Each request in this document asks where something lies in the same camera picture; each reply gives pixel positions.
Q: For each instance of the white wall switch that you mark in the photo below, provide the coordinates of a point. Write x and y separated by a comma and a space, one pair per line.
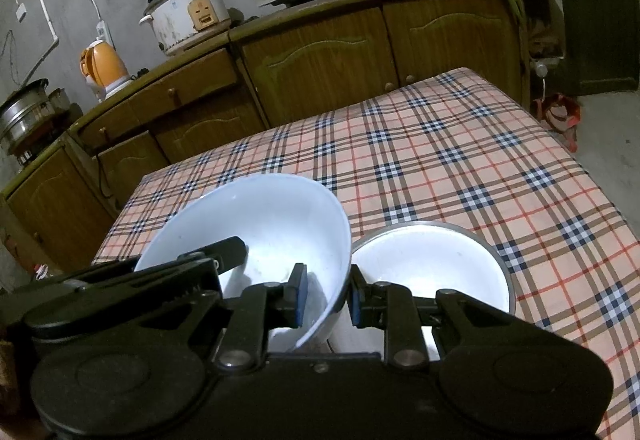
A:
21, 13

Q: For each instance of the steel bowl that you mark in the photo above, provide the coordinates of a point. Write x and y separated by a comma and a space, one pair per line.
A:
511, 292

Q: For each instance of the small steel pot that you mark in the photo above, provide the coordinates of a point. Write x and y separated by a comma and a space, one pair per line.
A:
59, 100

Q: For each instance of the orange electric kettle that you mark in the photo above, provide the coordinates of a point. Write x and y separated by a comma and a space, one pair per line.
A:
107, 64

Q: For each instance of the white rice cooker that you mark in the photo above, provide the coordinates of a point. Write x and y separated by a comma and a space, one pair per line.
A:
185, 19

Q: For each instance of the wide white bowl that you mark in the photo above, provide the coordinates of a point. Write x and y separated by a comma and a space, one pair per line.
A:
280, 220

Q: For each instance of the white water valve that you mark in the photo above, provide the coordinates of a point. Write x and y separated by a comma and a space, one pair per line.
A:
541, 68

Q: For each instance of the plaid tablecloth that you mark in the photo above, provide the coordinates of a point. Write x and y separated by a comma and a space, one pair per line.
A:
475, 159

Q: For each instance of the induction cooker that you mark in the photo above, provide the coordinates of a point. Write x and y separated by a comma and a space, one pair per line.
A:
30, 154

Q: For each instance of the red bag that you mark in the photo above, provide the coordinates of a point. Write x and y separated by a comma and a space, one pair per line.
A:
555, 112

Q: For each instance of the dark green door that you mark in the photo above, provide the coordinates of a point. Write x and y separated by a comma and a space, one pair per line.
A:
595, 9

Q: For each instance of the steel steamer pot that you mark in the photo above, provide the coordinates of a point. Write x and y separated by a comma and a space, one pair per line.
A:
25, 114

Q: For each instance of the deep white bowl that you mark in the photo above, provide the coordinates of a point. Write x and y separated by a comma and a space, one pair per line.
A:
435, 265

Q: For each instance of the white power strip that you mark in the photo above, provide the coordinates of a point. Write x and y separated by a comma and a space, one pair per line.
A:
102, 30

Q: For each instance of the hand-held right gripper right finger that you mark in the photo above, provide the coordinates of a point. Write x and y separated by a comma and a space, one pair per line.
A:
355, 300

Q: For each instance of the brown wooden cabinet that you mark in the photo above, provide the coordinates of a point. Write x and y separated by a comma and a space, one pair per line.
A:
320, 54

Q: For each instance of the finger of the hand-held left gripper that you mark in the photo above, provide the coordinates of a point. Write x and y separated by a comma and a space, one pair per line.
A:
225, 252

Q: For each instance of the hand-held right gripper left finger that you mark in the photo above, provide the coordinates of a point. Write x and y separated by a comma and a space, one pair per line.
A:
299, 295

